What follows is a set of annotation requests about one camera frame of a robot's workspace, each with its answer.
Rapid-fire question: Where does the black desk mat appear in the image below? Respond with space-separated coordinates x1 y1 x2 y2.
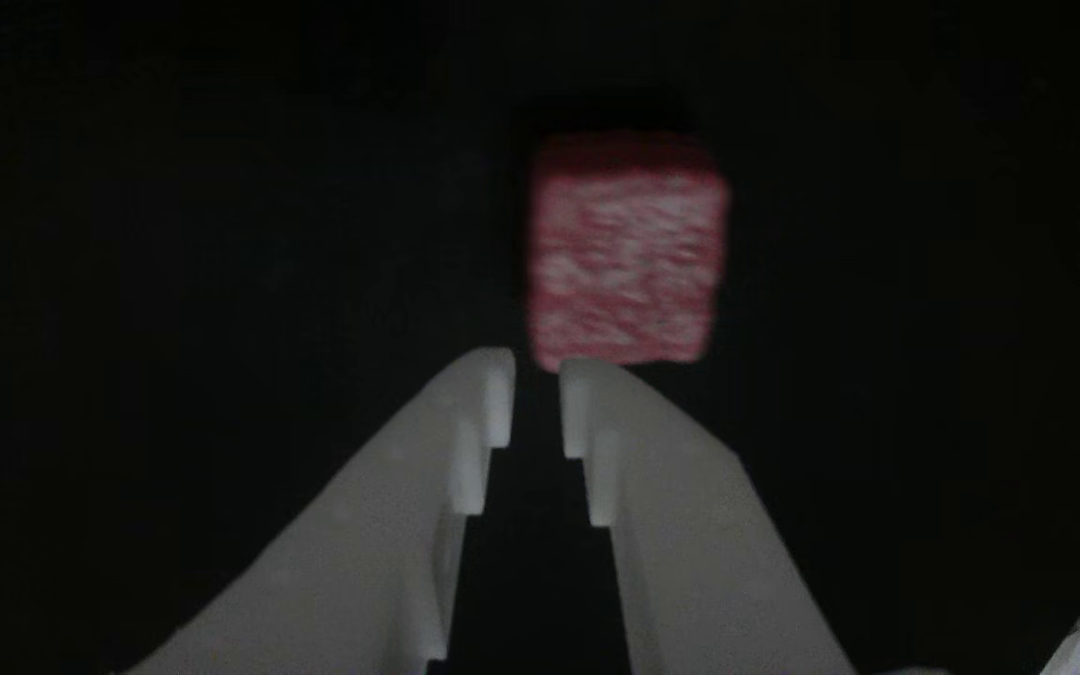
0 0 1080 675

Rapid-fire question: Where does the red speckled toy block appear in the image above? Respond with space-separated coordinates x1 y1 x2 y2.
526 131 730 373

